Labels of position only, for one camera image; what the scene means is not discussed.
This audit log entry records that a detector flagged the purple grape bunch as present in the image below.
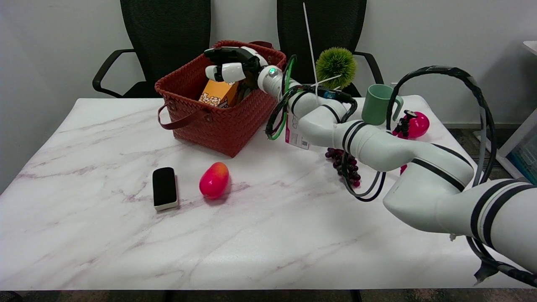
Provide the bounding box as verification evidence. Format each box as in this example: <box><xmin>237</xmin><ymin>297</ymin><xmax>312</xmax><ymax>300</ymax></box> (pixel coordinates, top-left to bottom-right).
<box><xmin>325</xmin><ymin>148</ymin><xmax>362</xmax><ymax>188</ymax></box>

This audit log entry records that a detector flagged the pink egg-shaped toy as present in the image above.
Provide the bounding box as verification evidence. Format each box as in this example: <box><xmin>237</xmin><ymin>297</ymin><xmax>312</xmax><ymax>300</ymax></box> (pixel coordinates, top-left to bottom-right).
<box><xmin>405</xmin><ymin>112</ymin><xmax>430</xmax><ymax>139</ymax></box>

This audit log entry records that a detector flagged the red woven basket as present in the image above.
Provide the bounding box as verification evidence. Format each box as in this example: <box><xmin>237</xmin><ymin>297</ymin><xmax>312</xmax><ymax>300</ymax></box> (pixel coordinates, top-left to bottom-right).
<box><xmin>154</xmin><ymin>40</ymin><xmax>287</xmax><ymax>158</ymax></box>

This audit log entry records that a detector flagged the black mesh office chair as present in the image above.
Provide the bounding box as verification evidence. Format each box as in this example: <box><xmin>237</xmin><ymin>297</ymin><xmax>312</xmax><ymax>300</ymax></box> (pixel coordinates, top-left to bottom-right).
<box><xmin>277</xmin><ymin>0</ymin><xmax>384</xmax><ymax>98</ymax></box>
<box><xmin>92</xmin><ymin>0</ymin><xmax>211</xmax><ymax>99</ymax></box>

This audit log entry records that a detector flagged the red yellow mango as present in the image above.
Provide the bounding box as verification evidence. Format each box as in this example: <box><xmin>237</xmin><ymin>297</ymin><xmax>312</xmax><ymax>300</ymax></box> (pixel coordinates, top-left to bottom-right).
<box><xmin>199</xmin><ymin>162</ymin><xmax>230</xmax><ymax>199</ymax></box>

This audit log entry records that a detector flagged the white pink small carton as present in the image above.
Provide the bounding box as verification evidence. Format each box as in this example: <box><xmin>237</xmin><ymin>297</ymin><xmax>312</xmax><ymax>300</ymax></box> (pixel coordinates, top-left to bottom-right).
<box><xmin>285</xmin><ymin>110</ymin><xmax>313</xmax><ymax>150</ymax></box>

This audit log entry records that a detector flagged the green robot cable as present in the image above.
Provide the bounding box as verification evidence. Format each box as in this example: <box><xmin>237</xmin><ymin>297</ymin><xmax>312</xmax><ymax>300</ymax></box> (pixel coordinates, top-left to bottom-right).
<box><xmin>268</xmin><ymin>55</ymin><xmax>299</xmax><ymax>141</ymax></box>

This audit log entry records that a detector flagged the pink flexible tripod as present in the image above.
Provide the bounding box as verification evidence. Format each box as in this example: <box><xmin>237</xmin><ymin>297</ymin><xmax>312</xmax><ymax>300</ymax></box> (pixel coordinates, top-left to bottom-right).
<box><xmin>392</xmin><ymin>110</ymin><xmax>417</xmax><ymax>175</ymax></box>

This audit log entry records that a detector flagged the white zip tie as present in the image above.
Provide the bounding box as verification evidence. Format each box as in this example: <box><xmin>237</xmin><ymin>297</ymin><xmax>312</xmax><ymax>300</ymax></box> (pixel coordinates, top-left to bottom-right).
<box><xmin>302</xmin><ymin>2</ymin><xmax>343</xmax><ymax>98</ymax></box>

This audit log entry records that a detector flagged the green spiky ball plant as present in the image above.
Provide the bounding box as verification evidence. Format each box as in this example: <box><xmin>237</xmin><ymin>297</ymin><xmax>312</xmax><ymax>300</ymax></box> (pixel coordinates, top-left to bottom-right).
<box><xmin>315</xmin><ymin>47</ymin><xmax>358</xmax><ymax>90</ymax></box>

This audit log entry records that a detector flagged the black whiteboard eraser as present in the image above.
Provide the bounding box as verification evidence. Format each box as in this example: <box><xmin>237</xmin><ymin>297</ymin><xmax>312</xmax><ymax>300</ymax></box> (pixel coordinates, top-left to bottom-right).
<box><xmin>152</xmin><ymin>167</ymin><xmax>179</xmax><ymax>211</ymax></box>

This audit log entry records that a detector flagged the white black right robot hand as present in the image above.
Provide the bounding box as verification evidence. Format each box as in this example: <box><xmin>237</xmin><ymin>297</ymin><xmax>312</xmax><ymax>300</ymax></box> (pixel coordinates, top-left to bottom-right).
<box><xmin>204</xmin><ymin>46</ymin><xmax>269</xmax><ymax>87</ymax></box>

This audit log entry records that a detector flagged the yellow popcorn box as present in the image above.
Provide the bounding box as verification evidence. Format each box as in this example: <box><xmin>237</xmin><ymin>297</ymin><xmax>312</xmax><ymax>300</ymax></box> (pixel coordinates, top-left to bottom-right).
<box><xmin>198</xmin><ymin>80</ymin><xmax>239</xmax><ymax>109</ymax></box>

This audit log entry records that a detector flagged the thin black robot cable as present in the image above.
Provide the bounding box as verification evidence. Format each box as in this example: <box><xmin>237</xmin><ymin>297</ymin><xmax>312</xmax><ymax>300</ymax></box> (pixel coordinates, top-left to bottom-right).
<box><xmin>265</xmin><ymin>84</ymin><xmax>387</xmax><ymax>203</ymax></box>

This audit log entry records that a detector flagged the white desk leg frame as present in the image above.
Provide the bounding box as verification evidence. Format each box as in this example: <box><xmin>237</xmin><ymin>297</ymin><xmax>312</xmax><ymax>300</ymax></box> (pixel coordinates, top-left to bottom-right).
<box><xmin>473</xmin><ymin>110</ymin><xmax>537</xmax><ymax>185</ymax></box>

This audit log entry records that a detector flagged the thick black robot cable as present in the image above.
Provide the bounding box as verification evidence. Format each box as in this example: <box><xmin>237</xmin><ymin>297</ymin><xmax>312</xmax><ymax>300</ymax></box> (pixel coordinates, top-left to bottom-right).
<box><xmin>386</xmin><ymin>65</ymin><xmax>537</xmax><ymax>288</ymax></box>

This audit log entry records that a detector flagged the green mug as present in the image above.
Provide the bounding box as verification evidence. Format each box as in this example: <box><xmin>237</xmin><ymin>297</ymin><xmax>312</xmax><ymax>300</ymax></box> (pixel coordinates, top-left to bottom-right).
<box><xmin>361</xmin><ymin>84</ymin><xmax>404</xmax><ymax>125</ymax></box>

